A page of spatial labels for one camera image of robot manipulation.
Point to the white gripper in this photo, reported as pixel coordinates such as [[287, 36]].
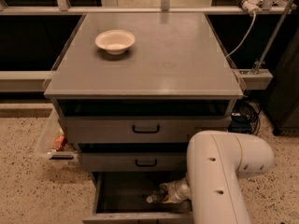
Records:
[[176, 191]]

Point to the clear plastic water bottle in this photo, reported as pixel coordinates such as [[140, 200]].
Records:
[[158, 196]]

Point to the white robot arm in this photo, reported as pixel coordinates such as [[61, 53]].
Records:
[[215, 162]]

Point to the grey open bottom drawer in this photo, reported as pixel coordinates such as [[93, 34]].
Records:
[[120, 198]]

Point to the grey middle drawer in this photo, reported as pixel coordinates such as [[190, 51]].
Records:
[[132, 162]]

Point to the grey drawer cabinet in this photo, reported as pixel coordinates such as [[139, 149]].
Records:
[[175, 68]]

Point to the grey top drawer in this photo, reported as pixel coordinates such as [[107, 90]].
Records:
[[92, 130]]

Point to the red item in bin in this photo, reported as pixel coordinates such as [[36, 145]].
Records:
[[60, 143]]

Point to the clear plastic storage bin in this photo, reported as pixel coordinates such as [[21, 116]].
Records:
[[44, 147]]

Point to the white paper bowl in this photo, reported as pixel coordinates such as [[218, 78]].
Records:
[[115, 42]]

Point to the white power strip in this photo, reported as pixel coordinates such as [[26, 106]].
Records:
[[250, 6]]

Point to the blue box with black cables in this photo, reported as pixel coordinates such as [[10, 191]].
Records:
[[245, 117]]

